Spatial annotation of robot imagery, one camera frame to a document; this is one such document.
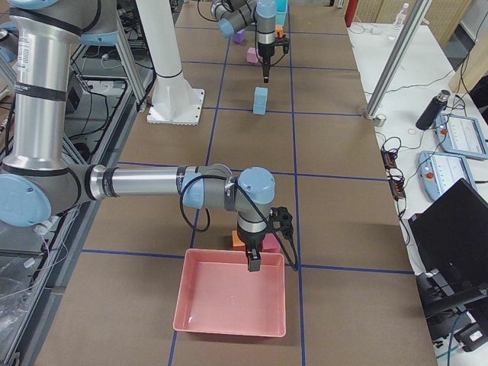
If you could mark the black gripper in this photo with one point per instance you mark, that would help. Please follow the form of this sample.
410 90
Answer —
265 52
251 240

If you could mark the light blue foam block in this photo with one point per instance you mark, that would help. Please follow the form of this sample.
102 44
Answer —
260 95
259 107

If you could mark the orange foam block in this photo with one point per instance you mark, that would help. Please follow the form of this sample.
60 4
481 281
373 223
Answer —
279 31
238 244

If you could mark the pink lilac foam block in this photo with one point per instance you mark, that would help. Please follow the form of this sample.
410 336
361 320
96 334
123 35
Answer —
252 56

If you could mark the purple foam block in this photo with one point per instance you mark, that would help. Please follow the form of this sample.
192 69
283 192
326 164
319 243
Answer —
239 36

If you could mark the pink plastic tray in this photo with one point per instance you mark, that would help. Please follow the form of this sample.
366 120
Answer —
219 295

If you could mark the cyan plastic tray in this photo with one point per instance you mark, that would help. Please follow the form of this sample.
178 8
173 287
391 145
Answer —
281 11

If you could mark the small silver tape roll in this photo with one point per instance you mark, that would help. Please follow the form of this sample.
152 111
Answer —
379 120

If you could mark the black usb hub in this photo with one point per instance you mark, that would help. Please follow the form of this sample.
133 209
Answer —
395 176

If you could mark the black water bottle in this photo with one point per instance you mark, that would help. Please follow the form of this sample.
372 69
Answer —
433 109

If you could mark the teach pendant near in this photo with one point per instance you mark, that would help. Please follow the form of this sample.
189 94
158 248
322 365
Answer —
440 170

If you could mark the teach pendant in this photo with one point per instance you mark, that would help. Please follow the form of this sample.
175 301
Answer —
440 170
461 135

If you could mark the black laptop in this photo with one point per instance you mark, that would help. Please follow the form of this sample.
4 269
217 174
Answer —
451 234

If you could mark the teach pendant far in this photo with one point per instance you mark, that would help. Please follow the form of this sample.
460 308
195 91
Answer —
461 135

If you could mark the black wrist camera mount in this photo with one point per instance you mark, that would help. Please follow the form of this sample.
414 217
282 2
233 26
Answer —
281 222

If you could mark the white camera mast base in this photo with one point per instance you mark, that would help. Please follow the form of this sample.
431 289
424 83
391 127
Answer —
173 101

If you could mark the aluminium frame post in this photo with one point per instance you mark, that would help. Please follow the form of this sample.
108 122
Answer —
399 50

